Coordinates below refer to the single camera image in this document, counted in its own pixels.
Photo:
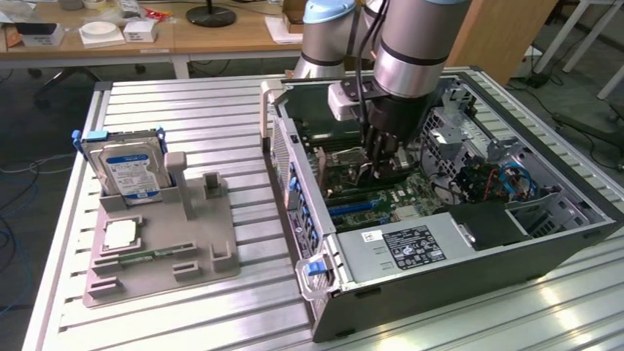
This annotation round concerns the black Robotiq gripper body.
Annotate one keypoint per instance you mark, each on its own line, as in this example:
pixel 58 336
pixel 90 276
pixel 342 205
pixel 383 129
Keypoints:
pixel 398 117

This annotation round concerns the black graphics card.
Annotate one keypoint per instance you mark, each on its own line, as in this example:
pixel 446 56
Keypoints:
pixel 349 158

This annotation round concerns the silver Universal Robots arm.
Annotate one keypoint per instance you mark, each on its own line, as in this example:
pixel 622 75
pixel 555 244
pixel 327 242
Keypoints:
pixel 415 55

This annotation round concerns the green motherboard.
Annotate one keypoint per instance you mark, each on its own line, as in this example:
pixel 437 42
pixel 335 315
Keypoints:
pixel 410 197

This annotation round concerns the blue expansion slot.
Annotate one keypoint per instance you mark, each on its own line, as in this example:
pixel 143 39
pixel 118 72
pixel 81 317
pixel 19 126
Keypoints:
pixel 354 207

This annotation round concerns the metal disk bay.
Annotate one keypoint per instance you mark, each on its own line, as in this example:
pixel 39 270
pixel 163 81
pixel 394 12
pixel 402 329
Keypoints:
pixel 458 142

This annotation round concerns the grey power supply unit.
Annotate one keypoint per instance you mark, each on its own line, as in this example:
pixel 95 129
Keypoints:
pixel 371 256

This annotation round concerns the wooden cabinet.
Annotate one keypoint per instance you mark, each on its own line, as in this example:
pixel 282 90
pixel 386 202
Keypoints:
pixel 498 36

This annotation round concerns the black power adapter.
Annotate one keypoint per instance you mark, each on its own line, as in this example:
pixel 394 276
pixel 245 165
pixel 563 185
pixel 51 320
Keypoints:
pixel 537 80

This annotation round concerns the blue case latch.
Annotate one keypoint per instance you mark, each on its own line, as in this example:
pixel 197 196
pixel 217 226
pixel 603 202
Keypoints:
pixel 313 267

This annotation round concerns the brown cardboard box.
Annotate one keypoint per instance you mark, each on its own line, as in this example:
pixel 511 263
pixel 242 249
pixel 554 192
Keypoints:
pixel 294 9

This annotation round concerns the open black PC case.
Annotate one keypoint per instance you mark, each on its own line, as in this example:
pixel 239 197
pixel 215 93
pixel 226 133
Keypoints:
pixel 439 292

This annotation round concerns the black stand foot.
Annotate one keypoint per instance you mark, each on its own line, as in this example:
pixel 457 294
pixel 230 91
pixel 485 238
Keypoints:
pixel 599 128

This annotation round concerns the black round lamp base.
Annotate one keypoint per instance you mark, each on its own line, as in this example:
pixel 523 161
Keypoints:
pixel 211 16

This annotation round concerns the hard disk in blue caddy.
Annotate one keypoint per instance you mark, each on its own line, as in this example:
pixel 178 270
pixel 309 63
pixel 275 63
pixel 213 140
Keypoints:
pixel 130 172

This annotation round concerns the grey parts rack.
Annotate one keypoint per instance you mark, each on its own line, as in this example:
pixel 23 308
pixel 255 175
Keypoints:
pixel 166 270

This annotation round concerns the green RAM stick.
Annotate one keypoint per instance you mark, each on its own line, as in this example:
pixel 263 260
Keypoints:
pixel 146 254

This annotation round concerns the silver CPU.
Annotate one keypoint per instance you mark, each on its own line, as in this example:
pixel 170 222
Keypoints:
pixel 121 234

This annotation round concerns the red packet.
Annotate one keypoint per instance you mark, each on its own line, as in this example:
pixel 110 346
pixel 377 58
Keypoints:
pixel 158 15

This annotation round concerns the small white cardboard box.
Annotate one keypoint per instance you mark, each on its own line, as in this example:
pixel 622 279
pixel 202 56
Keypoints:
pixel 139 33

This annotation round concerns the wooden desk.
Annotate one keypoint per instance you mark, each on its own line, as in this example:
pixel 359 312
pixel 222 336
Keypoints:
pixel 98 53

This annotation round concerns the white round holder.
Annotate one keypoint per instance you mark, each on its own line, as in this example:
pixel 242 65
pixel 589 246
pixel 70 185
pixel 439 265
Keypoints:
pixel 101 34

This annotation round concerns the black chair base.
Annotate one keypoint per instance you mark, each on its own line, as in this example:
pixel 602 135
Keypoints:
pixel 74 75

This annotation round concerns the grey cup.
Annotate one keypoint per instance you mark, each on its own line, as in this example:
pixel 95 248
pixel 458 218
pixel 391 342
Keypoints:
pixel 71 4

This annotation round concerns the white box with black top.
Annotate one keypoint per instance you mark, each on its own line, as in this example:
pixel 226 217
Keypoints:
pixel 42 36

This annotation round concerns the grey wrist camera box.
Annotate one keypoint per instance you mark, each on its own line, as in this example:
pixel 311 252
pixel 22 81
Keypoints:
pixel 343 104

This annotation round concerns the white table frame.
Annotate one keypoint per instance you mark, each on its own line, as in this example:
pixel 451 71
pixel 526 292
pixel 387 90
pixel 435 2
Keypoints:
pixel 557 38

